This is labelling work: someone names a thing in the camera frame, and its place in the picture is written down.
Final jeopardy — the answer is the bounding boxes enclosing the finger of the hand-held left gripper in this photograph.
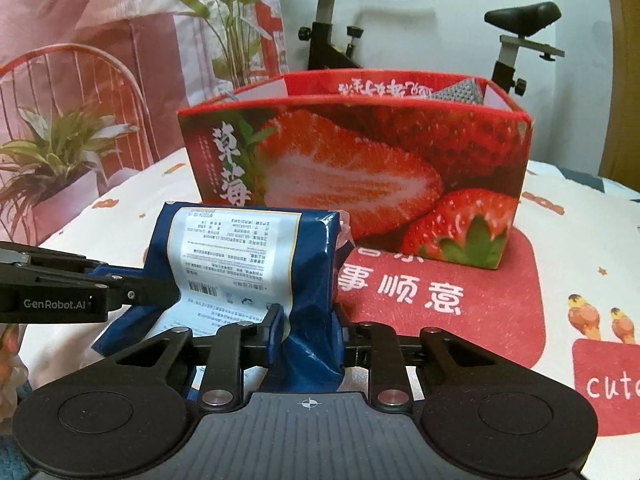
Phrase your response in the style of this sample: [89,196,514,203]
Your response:
[106,279,182,312]
[89,261,147,282]

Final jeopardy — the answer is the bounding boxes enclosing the red strawberry print box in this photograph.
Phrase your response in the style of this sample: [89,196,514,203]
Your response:
[177,69,534,272]

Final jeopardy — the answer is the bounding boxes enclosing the pink printed backdrop cloth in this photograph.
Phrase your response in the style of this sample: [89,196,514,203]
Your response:
[0,0,292,250]

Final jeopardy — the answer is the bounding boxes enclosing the person's left hand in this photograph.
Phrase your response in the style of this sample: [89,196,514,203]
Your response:
[0,324,27,422]

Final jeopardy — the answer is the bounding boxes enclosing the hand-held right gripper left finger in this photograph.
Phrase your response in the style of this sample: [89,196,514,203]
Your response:
[112,304,288,412]

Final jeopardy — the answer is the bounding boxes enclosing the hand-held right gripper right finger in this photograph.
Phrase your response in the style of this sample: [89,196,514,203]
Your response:
[341,320,482,412]

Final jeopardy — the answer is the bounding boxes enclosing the printed tablecloth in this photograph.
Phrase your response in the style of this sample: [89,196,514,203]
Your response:
[0,145,640,480]

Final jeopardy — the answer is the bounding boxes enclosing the blue tissue pack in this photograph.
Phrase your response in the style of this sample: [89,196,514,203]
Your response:
[92,202,356,396]

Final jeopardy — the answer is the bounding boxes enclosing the black exercise bike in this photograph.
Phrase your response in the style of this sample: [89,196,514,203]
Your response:
[272,0,567,98]

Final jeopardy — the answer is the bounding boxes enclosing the wooden door frame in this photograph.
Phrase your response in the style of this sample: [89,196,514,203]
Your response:
[599,0,640,183]

